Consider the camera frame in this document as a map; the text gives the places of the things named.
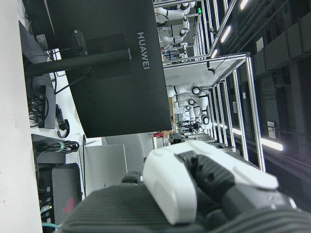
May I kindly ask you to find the white humanoid robot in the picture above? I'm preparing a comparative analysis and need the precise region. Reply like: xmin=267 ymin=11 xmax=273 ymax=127
xmin=155 ymin=0 xmax=196 ymax=59
xmin=166 ymin=82 xmax=212 ymax=131

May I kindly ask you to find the black Huawei monitor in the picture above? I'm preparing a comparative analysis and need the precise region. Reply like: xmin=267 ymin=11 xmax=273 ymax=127
xmin=25 ymin=0 xmax=173 ymax=138

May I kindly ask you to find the long ceiling light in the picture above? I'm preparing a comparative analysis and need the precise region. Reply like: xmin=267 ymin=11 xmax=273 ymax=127
xmin=260 ymin=137 xmax=284 ymax=151

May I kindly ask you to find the black computer tower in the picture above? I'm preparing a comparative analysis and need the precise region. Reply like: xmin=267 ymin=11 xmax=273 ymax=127
xmin=50 ymin=163 xmax=83 ymax=225

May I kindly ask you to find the black webcam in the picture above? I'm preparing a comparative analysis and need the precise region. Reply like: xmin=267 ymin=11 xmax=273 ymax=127
xmin=69 ymin=28 xmax=88 ymax=53

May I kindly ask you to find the black cable bundle green tie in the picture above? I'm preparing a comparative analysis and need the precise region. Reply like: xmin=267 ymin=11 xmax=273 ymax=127
xmin=33 ymin=140 xmax=80 ymax=156

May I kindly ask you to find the black docking hub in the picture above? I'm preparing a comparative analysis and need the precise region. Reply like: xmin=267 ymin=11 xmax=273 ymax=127
xmin=27 ymin=85 xmax=57 ymax=129

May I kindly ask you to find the aluminium cell frame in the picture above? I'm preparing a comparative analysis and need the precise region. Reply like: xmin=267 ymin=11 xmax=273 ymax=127
xmin=162 ymin=52 xmax=267 ymax=172

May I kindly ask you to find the teal network cable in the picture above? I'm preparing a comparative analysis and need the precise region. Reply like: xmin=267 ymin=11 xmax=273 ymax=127
xmin=42 ymin=222 xmax=61 ymax=230

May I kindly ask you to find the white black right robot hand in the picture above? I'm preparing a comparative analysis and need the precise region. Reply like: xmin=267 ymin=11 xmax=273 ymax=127
xmin=60 ymin=133 xmax=311 ymax=233

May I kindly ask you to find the silver flat case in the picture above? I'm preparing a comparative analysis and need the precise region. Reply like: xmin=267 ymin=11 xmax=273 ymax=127
xmin=84 ymin=143 xmax=128 ymax=195

